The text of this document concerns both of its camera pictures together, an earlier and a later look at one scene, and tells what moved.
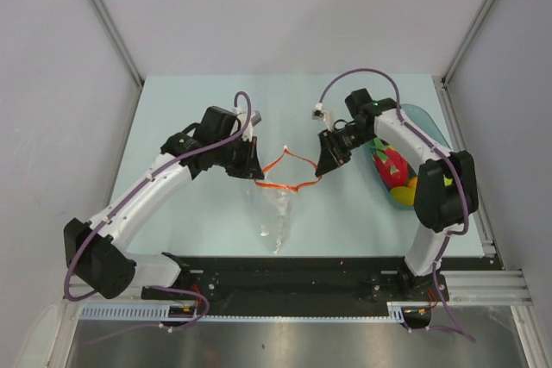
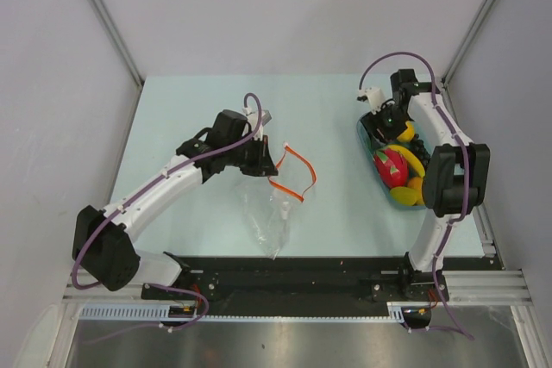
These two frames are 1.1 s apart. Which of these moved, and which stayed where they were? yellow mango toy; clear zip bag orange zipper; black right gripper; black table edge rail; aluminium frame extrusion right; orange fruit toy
Moved: black right gripper; clear zip bag orange zipper
Stayed: yellow mango toy; aluminium frame extrusion right; black table edge rail; orange fruit toy
